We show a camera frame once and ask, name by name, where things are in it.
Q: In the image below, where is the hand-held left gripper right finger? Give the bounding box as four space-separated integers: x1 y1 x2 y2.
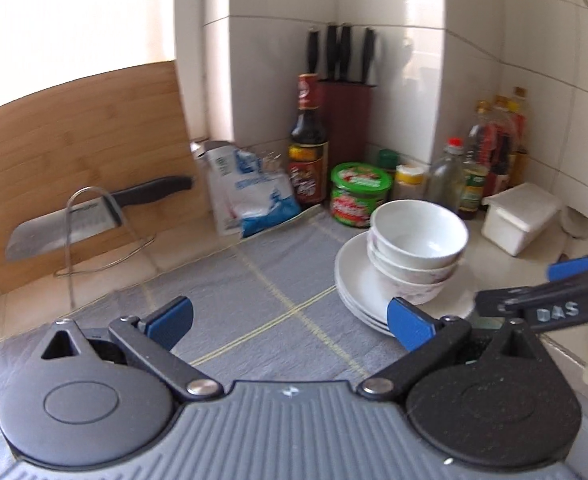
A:
356 297 550 402

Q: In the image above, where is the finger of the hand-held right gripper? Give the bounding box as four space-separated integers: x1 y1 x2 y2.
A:
475 270 588 317
547 249 588 282

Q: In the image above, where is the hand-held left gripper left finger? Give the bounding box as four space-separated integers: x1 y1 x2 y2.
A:
28 296 225 401

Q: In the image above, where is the white bowl with pink flowers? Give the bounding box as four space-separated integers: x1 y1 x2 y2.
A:
370 200 470 269
367 242 462 286
371 265 450 306

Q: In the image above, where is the white plastic box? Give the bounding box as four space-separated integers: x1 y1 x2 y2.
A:
481 182 563 257

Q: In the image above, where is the grey and teal checked cloth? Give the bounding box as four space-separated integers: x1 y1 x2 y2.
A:
0 207 475 466

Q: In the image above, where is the oil bottle with green label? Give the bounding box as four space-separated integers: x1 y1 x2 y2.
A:
458 101 491 220

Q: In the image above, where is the clear bottle with red cap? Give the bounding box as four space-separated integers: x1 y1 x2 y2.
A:
426 136 467 211

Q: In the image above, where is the bottle with red label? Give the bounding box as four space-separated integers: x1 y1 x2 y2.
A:
486 95 514 200

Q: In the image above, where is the yellow-lidded spice jar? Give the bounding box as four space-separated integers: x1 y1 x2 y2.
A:
393 164 427 203

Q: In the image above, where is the green-lidded sauce jar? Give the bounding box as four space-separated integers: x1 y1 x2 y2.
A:
330 161 393 228

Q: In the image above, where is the blue and white salt bag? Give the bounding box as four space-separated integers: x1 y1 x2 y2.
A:
201 140 303 239

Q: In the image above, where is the amber bottle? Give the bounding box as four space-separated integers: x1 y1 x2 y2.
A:
508 86 530 186

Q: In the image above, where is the dark vinegar bottle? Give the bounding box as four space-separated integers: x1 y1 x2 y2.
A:
287 74 329 211

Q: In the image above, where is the dark red knife block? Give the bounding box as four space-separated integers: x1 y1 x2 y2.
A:
316 79 377 183

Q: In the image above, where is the bamboo cutting board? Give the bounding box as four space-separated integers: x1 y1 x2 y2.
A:
0 60 195 295

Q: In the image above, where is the black-handled kitchen knife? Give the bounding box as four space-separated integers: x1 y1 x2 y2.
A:
4 175 195 262

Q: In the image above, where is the metal wire rack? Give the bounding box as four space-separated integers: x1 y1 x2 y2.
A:
54 186 157 311

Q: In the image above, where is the black knife handle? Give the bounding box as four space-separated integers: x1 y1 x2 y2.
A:
325 23 339 81
339 23 353 82
306 27 321 77

